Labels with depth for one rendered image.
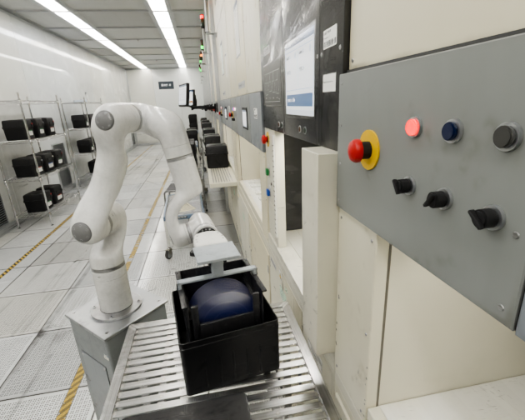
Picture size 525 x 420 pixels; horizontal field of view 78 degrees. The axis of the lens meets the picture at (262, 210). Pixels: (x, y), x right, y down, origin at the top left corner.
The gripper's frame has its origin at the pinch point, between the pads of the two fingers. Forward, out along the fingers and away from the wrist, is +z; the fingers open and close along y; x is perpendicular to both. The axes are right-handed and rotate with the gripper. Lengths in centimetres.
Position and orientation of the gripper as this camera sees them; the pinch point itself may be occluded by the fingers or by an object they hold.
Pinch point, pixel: (216, 257)
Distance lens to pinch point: 96.3
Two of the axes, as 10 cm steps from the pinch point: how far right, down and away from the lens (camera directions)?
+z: 3.3, 2.9, -9.0
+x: -0.4, -9.5, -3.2
